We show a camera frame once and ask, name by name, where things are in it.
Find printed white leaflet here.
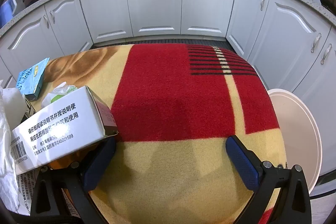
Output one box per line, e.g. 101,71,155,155
16,171,37,215

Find white cloth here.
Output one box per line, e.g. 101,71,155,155
0,98,21,214

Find printed blanket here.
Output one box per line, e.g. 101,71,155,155
26,43,287,224

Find beige trash bin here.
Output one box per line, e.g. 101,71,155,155
267,89,323,195

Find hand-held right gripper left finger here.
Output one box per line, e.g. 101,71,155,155
30,135,118,224

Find dark ribbed floor mat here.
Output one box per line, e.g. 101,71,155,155
93,39,235,51

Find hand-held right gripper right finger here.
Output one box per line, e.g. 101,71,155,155
226,135,313,224

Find blue kettle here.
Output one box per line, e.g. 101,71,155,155
0,0,17,28

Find blue snack bag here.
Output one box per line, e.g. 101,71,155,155
16,57,50,96

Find green white tissue packet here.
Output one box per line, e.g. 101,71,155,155
41,82,78,109

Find white kitchen cabinets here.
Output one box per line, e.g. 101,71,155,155
0,0,336,188

